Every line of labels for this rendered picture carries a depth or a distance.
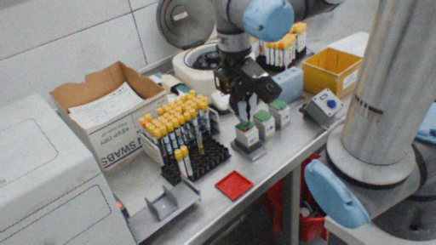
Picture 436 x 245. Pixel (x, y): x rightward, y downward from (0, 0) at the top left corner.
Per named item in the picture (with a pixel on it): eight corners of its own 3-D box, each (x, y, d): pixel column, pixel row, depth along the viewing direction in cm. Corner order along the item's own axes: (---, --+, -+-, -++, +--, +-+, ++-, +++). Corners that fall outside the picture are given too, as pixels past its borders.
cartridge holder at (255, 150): (252, 162, 87) (251, 152, 85) (230, 145, 93) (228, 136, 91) (266, 151, 89) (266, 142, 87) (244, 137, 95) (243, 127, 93)
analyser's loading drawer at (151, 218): (123, 259, 68) (115, 245, 64) (109, 239, 72) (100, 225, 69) (202, 200, 77) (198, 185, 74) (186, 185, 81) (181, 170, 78)
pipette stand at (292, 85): (282, 113, 102) (282, 85, 95) (266, 104, 106) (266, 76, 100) (306, 99, 105) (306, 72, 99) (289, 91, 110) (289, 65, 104)
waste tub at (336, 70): (335, 104, 102) (338, 76, 96) (300, 89, 111) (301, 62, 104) (361, 85, 108) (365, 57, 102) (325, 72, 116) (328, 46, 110)
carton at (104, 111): (104, 174, 91) (83, 131, 81) (66, 130, 109) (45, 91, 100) (178, 130, 102) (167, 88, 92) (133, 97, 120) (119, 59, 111)
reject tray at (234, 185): (233, 202, 78) (232, 199, 77) (215, 186, 82) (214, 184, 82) (254, 185, 81) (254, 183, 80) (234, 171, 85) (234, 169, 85)
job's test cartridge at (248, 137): (248, 153, 88) (246, 134, 84) (236, 145, 91) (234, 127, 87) (259, 145, 90) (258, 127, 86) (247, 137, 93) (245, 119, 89)
